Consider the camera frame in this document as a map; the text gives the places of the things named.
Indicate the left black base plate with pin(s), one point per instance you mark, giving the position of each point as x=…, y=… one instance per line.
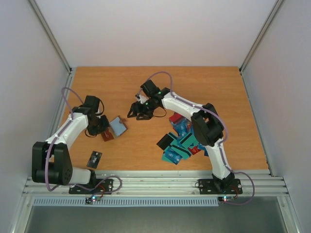
x=89, y=189

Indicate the blue logo card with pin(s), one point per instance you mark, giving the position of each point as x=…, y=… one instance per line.
x=181, y=128

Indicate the red card near gripper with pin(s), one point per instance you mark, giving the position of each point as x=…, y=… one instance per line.
x=175, y=118

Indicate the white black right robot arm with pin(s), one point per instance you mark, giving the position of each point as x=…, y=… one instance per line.
x=207, y=126

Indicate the red VIP card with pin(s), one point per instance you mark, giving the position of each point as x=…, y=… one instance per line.
x=107, y=136

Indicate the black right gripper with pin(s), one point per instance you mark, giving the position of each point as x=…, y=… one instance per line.
x=141, y=108

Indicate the aluminium right corner post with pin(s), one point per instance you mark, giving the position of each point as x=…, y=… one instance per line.
x=263, y=31

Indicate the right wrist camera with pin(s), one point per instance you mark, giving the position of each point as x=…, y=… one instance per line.
x=140, y=98

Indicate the brown leather card holder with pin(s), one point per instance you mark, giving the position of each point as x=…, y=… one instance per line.
x=117, y=127

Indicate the aluminium corner post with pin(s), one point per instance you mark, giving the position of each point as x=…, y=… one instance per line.
x=43, y=22
x=263, y=31

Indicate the slotted grey cable duct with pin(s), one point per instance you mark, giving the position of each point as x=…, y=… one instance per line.
x=128, y=202

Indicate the teal magnetic stripe card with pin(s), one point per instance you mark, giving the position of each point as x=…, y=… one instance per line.
x=188, y=141

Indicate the aluminium front rail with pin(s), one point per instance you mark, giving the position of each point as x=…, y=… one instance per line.
x=182, y=182

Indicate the black magnetic stripe card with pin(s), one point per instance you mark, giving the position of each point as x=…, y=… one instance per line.
x=165, y=142

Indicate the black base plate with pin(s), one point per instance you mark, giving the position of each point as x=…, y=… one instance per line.
x=207, y=187
x=89, y=189

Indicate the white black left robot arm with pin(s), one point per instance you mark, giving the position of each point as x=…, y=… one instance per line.
x=51, y=162

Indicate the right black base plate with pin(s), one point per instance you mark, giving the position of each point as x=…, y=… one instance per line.
x=207, y=187

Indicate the aluminium left corner post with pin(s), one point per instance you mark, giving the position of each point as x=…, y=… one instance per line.
x=43, y=22

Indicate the blue VIP chip card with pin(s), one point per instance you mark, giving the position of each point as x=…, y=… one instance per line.
x=171, y=156

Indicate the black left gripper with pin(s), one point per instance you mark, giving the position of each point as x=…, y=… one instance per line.
x=106, y=125

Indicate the black VIP card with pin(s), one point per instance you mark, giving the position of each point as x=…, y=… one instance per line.
x=94, y=159

